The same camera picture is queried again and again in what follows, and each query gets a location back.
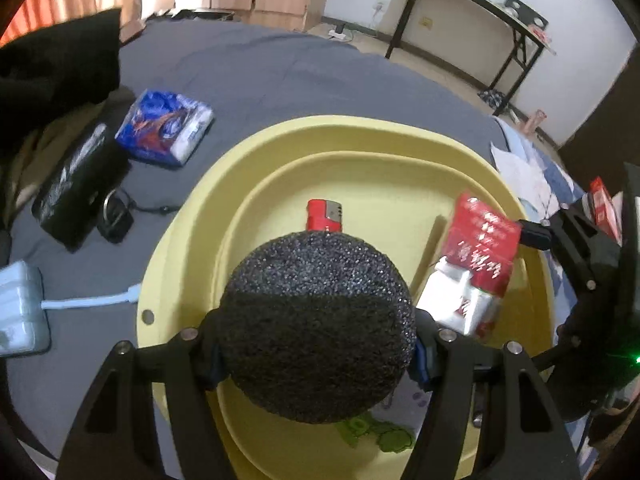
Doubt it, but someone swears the red white cigarette pack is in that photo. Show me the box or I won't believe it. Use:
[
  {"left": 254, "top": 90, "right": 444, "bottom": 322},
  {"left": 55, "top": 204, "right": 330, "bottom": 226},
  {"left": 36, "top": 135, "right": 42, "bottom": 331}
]
[{"left": 416, "top": 193, "right": 522, "bottom": 340}]

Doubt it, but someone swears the small red white pack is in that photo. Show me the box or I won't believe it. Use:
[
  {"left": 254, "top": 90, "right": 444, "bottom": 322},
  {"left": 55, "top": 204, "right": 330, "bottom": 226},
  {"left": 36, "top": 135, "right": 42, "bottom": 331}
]
[{"left": 589, "top": 177, "right": 623, "bottom": 245}]

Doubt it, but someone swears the red transparent lighter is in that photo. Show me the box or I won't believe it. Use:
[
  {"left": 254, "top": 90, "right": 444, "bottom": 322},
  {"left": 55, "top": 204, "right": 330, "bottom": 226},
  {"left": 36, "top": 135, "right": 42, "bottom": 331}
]
[{"left": 306, "top": 200, "right": 343, "bottom": 232}]

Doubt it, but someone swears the black foam ball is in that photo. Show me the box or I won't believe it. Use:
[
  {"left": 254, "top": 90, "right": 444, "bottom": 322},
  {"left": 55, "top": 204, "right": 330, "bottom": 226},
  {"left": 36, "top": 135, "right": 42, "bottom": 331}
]
[{"left": 215, "top": 231, "right": 416, "bottom": 425}]

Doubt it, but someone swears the white tissue paper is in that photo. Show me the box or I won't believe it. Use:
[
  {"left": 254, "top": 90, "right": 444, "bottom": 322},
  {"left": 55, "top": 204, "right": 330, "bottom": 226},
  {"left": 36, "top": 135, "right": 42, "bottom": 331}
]
[{"left": 490, "top": 145, "right": 559, "bottom": 221}]

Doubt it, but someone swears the blue white checkered blanket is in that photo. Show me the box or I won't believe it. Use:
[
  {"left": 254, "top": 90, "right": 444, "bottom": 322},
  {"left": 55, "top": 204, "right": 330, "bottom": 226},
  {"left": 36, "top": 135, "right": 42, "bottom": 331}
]
[{"left": 491, "top": 124, "right": 639, "bottom": 479}]

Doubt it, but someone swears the pink bag on floor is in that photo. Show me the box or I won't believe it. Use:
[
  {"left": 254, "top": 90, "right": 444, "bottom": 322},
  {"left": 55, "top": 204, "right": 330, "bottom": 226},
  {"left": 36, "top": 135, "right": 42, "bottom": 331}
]
[{"left": 521, "top": 110, "right": 547, "bottom": 136}]

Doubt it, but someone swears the dark brown door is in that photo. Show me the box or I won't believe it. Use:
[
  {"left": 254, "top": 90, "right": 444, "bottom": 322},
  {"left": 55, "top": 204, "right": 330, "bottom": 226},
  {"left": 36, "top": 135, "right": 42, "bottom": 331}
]
[{"left": 560, "top": 47, "right": 640, "bottom": 195}]

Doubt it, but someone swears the light blue power adapter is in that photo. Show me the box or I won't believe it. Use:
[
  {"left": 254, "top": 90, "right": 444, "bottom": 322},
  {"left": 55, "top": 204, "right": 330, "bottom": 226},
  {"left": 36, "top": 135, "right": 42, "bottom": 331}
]
[{"left": 0, "top": 261, "right": 141, "bottom": 358}]

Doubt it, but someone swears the yellow plastic tray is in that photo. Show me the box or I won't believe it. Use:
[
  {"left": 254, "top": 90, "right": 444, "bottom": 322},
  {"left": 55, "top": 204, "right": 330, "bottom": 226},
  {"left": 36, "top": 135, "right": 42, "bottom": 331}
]
[{"left": 137, "top": 116, "right": 525, "bottom": 479}]

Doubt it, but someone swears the black folding table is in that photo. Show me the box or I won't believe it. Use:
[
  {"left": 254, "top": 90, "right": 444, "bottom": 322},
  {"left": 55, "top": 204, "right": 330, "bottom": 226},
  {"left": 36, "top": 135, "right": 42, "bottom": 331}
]
[{"left": 385, "top": 0, "right": 553, "bottom": 116}]

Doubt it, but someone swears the black key fob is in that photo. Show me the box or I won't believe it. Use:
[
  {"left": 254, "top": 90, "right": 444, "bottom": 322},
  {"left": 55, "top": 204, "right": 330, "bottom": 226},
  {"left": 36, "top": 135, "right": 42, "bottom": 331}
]
[{"left": 96, "top": 188, "right": 181, "bottom": 245}]

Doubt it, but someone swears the black box on table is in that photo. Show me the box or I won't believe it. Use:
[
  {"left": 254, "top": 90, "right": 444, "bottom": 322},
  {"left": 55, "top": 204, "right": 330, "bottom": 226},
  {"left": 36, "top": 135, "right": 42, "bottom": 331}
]
[{"left": 503, "top": 0, "right": 548, "bottom": 30}]

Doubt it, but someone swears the black wallet case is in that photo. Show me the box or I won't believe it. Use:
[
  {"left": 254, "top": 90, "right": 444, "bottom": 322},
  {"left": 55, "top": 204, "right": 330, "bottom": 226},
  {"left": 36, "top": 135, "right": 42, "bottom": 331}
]
[{"left": 32, "top": 120, "right": 129, "bottom": 252}]

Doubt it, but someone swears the blue tissue packet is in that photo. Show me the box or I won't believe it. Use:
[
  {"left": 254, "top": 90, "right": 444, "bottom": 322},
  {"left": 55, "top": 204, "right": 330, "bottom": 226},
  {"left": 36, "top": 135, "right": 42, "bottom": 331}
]
[{"left": 115, "top": 90, "right": 215, "bottom": 168}]

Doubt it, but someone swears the grey bed sheet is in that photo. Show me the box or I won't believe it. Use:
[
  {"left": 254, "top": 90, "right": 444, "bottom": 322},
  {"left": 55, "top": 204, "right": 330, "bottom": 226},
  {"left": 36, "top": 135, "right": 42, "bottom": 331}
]
[{"left": 6, "top": 21, "right": 506, "bottom": 455}]

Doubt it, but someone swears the white power strip with cable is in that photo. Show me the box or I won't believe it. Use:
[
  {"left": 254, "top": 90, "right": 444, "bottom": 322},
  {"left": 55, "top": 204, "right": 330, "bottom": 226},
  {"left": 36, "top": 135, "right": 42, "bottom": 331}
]
[{"left": 326, "top": 22, "right": 369, "bottom": 44}]

